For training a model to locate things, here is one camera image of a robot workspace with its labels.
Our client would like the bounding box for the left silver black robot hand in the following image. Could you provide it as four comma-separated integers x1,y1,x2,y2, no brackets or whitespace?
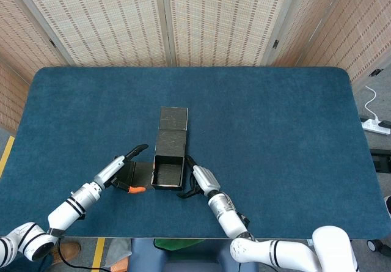
93,144,150,193

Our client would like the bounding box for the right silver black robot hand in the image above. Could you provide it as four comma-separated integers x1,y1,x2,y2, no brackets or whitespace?
176,155,221,199

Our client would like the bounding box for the black cardboard box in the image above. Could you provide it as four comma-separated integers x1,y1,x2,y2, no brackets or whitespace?
117,106,189,192

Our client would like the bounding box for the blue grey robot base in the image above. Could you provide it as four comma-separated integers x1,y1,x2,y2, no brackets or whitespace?
126,238,245,272

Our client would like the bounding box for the green cloth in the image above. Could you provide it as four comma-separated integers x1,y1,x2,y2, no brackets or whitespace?
153,238,205,251

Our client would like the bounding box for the grey plastic bag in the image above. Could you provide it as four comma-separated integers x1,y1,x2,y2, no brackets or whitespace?
102,238,133,268

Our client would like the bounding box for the brown shoe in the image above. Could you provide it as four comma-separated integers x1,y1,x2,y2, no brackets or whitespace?
50,241,82,265

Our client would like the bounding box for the orange item on floor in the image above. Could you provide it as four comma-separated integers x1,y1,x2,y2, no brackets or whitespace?
109,258,129,272

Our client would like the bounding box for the woven folding screen panel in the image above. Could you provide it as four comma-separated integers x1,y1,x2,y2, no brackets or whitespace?
0,0,73,68
0,56,33,134
298,0,391,85
264,0,352,68
10,0,172,68
160,0,302,68

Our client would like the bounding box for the black equipment base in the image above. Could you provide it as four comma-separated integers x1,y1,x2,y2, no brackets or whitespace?
370,149,391,172

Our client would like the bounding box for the white power strip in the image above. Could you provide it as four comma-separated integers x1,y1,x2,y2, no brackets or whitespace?
361,117,391,136

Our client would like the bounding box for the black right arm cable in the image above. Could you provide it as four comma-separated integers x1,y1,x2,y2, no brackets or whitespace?
235,212,251,227

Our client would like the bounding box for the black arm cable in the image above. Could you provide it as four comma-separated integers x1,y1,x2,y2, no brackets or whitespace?
235,212,251,227
45,227,104,270

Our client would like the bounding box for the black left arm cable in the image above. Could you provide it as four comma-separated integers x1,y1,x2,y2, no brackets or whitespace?
45,227,104,270

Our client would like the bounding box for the white power cable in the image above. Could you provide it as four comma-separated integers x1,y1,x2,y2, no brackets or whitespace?
364,85,381,123

